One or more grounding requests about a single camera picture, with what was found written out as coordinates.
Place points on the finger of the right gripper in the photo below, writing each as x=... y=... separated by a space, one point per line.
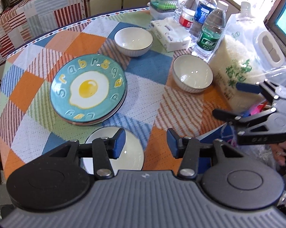
x=264 y=118
x=269 y=89

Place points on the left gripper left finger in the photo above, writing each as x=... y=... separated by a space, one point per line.
x=108 y=146

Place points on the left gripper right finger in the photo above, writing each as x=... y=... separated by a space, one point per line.
x=186 y=148

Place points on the blue fried egg plate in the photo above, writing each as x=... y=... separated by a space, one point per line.
x=88 y=89

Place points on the white ribbed bowl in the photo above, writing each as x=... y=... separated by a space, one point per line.
x=191 y=74
x=133 y=41

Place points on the right hand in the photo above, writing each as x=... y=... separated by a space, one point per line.
x=279 y=153

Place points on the small white dish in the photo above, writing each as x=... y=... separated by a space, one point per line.
x=132 y=155

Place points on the clear rice bag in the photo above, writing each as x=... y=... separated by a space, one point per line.
x=246 y=53

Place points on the colourful patchwork tablecloth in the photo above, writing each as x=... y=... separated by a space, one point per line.
x=30 y=127

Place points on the green label water bottle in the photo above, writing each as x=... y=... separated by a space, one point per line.
x=211 y=31

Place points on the blue label water bottle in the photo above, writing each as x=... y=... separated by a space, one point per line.
x=204 y=8

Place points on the red label water bottle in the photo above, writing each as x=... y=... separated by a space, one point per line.
x=188 y=11

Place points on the white tissue pack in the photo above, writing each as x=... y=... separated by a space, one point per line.
x=171 y=34

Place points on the striped cloth covered counter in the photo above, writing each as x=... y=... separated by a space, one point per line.
x=30 y=19

